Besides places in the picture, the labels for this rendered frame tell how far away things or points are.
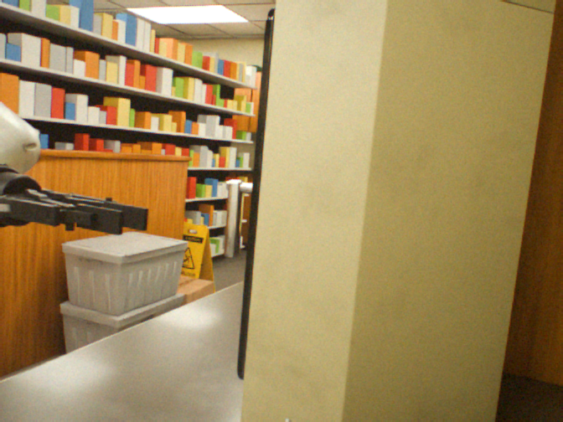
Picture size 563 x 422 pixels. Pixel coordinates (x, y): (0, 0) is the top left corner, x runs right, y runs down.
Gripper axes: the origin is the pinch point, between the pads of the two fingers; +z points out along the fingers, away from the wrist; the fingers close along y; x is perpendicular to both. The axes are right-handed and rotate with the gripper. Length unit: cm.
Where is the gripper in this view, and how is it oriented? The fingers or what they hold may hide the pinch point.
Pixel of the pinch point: (114, 218)
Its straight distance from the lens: 70.3
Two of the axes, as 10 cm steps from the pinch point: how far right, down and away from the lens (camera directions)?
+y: 4.0, -0.8, 9.1
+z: 9.1, 1.4, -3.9
